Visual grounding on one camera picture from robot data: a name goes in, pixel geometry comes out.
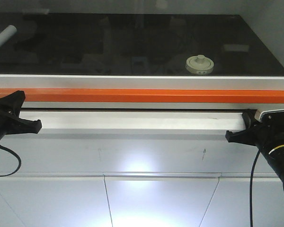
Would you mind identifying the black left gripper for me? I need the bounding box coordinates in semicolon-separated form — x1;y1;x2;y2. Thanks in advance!
0;90;42;140

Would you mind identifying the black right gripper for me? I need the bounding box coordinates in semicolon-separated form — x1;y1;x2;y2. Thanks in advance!
225;109;284;151

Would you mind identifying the glass jar with cream lid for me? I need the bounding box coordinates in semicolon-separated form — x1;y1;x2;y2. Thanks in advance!
186;55;214;75

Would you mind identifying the fume hood sash orange handle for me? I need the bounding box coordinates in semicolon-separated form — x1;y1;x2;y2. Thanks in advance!
0;74;284;110

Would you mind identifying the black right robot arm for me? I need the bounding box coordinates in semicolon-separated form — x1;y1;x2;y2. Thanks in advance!
225;109;284;215

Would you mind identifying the white rolled paper tube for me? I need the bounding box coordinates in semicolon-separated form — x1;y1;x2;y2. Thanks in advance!
0;25;17;47

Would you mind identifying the white base cabinet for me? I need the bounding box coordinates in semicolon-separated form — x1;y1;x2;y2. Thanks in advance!
0;111;284;227

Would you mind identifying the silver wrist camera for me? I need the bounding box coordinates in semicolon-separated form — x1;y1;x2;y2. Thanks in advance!
255;109;284;122

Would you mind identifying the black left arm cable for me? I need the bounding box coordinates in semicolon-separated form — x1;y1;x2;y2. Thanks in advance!
0;141;22;177

